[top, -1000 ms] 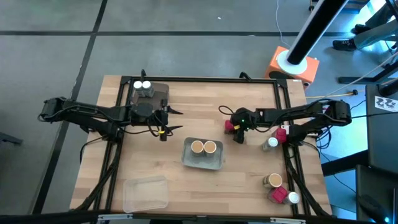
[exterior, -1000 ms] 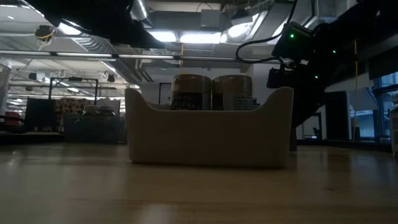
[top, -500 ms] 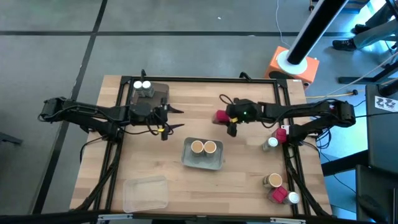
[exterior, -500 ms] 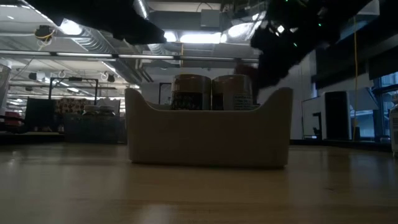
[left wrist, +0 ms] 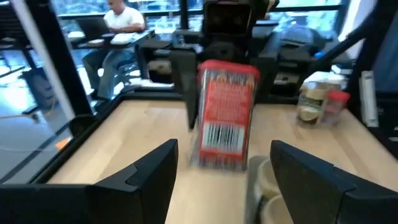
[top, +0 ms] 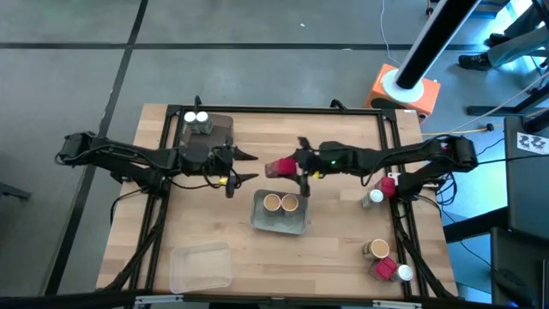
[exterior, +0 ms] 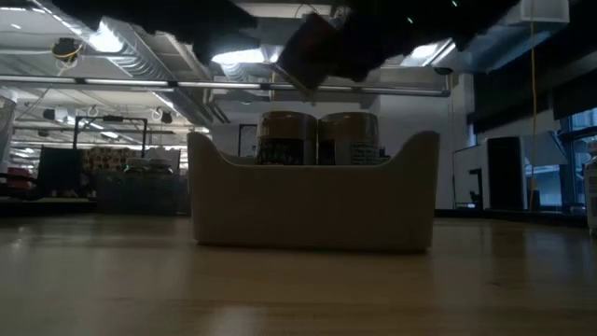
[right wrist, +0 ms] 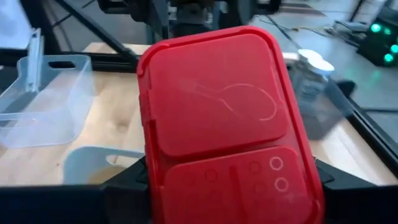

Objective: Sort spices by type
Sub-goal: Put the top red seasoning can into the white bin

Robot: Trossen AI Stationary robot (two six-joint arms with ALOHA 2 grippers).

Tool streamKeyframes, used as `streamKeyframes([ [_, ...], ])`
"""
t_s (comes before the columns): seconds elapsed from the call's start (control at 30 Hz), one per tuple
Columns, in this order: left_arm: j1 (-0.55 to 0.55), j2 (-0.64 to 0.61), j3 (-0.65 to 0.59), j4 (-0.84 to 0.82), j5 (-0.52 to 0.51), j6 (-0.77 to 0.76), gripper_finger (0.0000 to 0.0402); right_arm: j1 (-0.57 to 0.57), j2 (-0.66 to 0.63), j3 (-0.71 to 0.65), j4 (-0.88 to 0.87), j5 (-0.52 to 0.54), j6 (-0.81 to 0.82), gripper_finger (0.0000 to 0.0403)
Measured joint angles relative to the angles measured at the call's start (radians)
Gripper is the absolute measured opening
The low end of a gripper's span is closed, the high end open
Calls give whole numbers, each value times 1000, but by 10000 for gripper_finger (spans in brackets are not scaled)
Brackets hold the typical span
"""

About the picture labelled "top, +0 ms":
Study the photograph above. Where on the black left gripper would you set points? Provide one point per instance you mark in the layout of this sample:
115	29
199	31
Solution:
222	165

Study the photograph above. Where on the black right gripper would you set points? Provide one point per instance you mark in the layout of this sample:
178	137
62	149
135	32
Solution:
309	162

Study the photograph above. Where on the red lid spice jar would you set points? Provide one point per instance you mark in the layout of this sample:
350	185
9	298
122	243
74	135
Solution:
384	269
281	167
387	186

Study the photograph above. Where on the wooden lid spice jar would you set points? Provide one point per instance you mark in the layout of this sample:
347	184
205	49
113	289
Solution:
376	249
290	202
272	202

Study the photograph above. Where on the silver lid spice jar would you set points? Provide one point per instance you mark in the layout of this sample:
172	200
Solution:
202	118
403	273
189	118
374	197

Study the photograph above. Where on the clear plastic bin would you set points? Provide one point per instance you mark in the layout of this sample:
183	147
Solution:
201	268

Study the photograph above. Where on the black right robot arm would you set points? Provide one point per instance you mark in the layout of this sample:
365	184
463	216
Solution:
407	154

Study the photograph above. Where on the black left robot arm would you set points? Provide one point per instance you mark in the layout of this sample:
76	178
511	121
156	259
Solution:
128	156

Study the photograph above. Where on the grey tray top left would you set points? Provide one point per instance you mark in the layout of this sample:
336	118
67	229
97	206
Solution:
221	129

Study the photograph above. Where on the grey rectangular bin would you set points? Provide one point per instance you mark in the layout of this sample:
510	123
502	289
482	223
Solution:
279	225

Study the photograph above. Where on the white round pole base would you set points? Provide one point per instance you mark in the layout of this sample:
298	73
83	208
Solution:
390	88

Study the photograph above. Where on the orange box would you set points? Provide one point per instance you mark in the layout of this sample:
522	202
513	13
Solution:
429	96

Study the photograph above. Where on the black desk crossbar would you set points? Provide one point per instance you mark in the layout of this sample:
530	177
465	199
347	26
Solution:
472	225

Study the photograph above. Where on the person's shoe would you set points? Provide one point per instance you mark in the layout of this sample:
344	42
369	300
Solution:
472	61
496	39

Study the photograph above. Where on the black stand leg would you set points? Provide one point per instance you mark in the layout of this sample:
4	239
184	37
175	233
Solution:
493	110

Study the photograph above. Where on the black foreground beam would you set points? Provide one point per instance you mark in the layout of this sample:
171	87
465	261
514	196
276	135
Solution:
64	301

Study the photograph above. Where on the dark grey floor foot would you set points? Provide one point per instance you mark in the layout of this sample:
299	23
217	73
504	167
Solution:
13	192

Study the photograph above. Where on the black desk surface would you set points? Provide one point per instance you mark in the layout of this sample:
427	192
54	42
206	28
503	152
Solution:
514	253

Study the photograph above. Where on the black desk panel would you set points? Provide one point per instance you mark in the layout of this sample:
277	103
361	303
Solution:
529	193

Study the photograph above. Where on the white printed tag sheet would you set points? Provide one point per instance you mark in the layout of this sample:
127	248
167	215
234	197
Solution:
532	143

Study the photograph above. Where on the black computer mouse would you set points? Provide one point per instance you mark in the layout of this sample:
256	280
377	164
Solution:
510	281

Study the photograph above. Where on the person's leg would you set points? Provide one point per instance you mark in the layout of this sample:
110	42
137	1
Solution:
519	45
521	23

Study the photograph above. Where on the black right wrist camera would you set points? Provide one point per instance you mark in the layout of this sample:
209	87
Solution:
303	187

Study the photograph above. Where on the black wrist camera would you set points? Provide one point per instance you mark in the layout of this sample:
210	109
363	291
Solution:
303	187
230	191

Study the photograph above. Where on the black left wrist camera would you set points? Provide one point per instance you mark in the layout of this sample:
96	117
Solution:
230	191

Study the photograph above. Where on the black metal table frame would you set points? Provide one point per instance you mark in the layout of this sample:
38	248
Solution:
261	109

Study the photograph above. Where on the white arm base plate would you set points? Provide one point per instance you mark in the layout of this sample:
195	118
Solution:
393	176

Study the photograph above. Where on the silver beam bracket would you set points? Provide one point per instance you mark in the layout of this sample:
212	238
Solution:
396	304
158	299

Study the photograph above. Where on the black camera pole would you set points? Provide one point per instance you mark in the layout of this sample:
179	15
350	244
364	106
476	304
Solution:
433	38

